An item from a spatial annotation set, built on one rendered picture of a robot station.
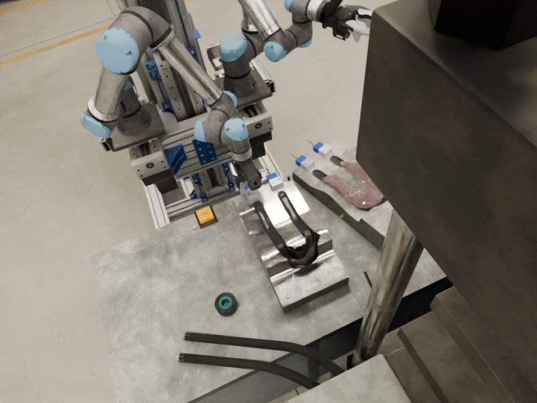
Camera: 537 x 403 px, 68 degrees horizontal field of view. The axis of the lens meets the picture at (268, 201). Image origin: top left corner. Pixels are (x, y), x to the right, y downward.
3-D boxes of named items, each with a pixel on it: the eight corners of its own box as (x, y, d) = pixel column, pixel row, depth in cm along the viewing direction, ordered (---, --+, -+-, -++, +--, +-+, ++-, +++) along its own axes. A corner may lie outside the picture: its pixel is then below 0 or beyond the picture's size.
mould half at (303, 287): (235, 210, 171) (229, 191, 160) (290, 187, 175) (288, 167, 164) (284, 313, 143) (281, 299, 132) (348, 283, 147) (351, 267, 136)
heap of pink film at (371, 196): (316, 181, 168) (316, 169, 162) (346, 158, 174) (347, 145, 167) (363, 218, 155) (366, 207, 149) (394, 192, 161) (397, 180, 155)
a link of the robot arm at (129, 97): (145, 97, 168) (133, 70, 157) (129, 120, 161) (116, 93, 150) (120, 94, 171) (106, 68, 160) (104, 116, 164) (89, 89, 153)
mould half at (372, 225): (292, 179, 178) (291, 163, 169) (333, 148, 186) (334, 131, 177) (381, 251, 153) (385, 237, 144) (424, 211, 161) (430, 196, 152)
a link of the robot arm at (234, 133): (226, 114, 138) (249, 117, 136) (232, 137, 147) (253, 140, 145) (217, 130, 134) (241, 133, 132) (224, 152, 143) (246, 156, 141)
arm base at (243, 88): (220, 82, 184) (215, 64, 176) (250, 72, 186) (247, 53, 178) (230, 101, 176) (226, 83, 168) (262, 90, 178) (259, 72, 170)
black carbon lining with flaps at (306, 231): (251, 206, 163) (248, 192, 155) (287, 191, 166) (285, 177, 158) (287, 277, 143) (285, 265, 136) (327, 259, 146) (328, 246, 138)
